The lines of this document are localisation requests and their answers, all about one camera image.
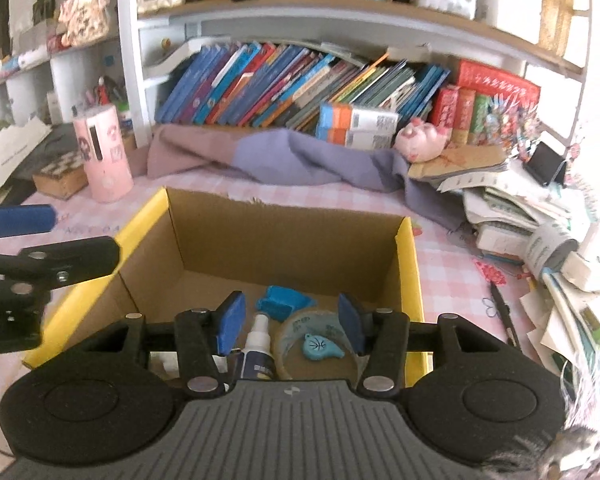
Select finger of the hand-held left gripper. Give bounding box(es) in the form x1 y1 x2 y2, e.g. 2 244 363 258
0 203 58 239
0 236 122 291

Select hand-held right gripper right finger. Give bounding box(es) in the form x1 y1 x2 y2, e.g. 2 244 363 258
337 292 501 395

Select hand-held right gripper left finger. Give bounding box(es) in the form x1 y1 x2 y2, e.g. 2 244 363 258
87 291 247 395

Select blue fish shaped toy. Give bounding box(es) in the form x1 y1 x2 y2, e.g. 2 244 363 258
300 332 347 362

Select dark spray bottle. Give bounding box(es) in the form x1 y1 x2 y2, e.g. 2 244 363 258
227 312 276 381

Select blue plastic bag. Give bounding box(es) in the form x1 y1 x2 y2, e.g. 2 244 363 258
255 285 315 323

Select yellow tape roll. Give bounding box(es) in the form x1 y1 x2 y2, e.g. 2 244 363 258
272 310 363 381

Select white charger plug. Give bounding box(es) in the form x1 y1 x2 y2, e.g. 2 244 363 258
150 352 228 376

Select yellow cardboard box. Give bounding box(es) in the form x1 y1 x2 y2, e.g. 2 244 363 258
22 186 433 391

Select pink cylindrical container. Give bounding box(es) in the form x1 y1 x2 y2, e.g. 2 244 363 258
71 105 134 204

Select wooden chess board box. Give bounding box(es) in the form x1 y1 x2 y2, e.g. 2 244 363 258
32 150 88 201

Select white paper sheets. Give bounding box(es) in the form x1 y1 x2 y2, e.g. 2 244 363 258
0 119 53 201

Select dark grey cloth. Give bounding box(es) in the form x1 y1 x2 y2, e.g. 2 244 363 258
12 125 81 181

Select pink checked printed tablecloth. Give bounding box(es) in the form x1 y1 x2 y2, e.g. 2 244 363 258
0 160 536 411

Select white red label box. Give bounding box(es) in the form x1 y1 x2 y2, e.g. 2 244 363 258
45 90 63 123

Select black pen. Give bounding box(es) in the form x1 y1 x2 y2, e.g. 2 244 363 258
489 282 522 348

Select red paper ornament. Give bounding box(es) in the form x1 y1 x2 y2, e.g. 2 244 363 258
472 255 531 286

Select cluster of pens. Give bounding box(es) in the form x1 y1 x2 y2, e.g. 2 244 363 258
82 76 131 111

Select white tissue pack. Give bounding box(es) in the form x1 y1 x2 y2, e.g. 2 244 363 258
17 47 48 68

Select purple cloth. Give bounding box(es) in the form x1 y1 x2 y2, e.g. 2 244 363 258
130 122 473 233

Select orange white carton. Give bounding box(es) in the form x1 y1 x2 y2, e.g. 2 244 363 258
320 102 400 134
316 127 396 151

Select pile of papers and booklets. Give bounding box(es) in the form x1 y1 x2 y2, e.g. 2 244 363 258
410 145 600 376

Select pink pig plush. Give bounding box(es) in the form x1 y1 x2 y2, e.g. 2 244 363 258
392 117 451 163

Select white bookshelf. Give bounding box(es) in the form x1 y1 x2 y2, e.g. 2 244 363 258
0 0 596 151

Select brown cardboard sheet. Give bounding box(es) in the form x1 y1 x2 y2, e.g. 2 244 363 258
407 145 508 181

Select rolled printed paper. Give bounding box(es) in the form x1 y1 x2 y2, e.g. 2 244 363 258
524 222 581 276

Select pink white doll plush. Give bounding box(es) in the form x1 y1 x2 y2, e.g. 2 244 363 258
57 0 116 48

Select upright red thick book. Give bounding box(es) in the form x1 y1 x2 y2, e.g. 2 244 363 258
452 89 477 148
432 87 461 131

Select upright green thick book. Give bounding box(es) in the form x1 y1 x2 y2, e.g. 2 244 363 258
467 94 491 147

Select row of blue children's books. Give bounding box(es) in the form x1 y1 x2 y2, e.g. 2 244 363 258
155 42 451 133

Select black phone on stand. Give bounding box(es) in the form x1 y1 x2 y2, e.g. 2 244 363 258
525 141 567 185

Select colourful figure display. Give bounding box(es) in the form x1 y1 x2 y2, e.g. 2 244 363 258
485 97 540 161

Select flat red book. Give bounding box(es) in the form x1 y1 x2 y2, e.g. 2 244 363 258
452 59 542 108

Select white storage tub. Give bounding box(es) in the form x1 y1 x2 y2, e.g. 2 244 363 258
475 0 543 43

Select bamboo roll blind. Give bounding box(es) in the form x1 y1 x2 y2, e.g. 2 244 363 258
537 0 588 58

